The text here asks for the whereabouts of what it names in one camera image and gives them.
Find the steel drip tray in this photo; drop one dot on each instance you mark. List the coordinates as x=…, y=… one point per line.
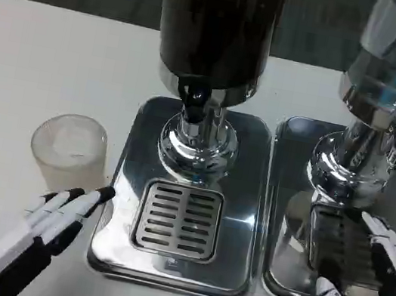
x=242, y=202
x=285, y=217

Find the clear ribbed glass cup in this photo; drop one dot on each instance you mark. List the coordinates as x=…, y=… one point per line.
x=69, y=150

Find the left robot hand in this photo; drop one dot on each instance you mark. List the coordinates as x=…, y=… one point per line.
x=9, y=241

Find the dark drink dispenser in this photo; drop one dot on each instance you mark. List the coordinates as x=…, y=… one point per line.
x=217, y=25

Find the clear water dispenser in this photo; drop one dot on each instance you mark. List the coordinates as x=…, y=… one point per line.
x=384, y=92

